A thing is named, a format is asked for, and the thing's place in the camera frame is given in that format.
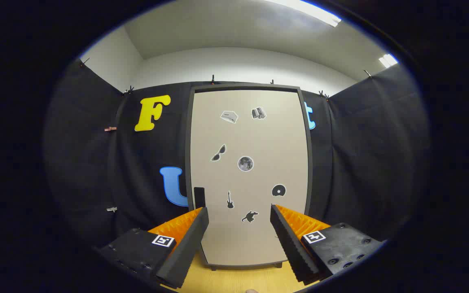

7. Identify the long ceiling light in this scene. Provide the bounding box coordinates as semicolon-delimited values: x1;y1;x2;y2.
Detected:
265;0;342;27

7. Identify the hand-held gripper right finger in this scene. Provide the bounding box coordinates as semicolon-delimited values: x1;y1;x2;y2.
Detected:
270;204;384;285

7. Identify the small ceiling light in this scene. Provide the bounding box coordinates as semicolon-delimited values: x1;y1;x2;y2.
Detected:
378;54;399;68

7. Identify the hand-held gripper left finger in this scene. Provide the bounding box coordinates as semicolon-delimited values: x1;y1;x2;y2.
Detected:
96;207;210;289

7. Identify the beige cabinet door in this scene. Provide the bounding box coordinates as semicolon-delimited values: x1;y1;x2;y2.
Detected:
190;90;309;267

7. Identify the black backdrop cloth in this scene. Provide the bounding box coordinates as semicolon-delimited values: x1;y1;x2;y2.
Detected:
43;59;430;249

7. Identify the dark grey cabinet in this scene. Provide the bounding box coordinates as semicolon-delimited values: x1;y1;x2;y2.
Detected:
185;83;313;271

